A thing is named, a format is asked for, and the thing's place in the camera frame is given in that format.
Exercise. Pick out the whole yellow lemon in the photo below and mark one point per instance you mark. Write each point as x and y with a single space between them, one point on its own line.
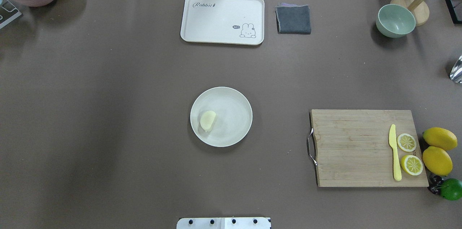
437 160
440 138

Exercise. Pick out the yellow plastic knife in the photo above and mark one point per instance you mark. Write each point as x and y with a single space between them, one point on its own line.
392 142

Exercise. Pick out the lemon half slice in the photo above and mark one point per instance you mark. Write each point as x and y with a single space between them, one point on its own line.
412 165
406 142

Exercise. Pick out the cream round plate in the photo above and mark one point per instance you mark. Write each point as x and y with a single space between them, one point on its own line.
234 116

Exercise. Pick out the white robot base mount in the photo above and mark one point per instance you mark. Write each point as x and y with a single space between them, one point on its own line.
252 222

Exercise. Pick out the metal bracket plate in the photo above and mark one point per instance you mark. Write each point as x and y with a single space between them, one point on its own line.
8 13

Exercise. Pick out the lemon half lower slice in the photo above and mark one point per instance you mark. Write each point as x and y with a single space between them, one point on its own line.
412 165

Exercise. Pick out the folded grey cloth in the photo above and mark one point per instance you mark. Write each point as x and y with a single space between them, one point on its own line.
293 19

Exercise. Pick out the mint green bowl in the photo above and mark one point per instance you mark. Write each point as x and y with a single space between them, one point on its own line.
395 21

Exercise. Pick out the cream rabbit serving tray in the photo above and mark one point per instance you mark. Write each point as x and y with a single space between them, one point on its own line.
240 22

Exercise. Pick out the bamboo cutting board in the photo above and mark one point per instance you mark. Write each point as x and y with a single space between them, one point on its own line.
351 147

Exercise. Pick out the lemon half upper slice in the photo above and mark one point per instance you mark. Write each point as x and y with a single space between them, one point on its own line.
406 142

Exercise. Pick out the shiny foil object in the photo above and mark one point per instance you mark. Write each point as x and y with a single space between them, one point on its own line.
456 73

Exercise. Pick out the black frame at edge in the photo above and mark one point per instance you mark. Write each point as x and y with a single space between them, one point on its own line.
455 10

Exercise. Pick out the green lime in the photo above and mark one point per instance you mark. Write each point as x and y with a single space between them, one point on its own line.
451 189

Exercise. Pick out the dark grapes bunch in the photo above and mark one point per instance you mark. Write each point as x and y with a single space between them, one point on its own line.
435 183

